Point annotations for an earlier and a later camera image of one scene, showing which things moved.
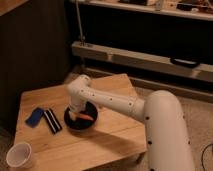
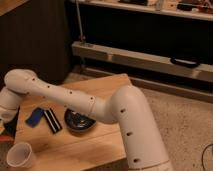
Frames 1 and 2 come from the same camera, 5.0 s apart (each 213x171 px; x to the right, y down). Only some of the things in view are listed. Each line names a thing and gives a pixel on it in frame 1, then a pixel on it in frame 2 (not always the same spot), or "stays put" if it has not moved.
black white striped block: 52,120 stays put
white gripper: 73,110 → 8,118
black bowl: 90,110 stays put
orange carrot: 85,117 → 6,138
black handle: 185,63 stays put
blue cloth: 34,118 stays put
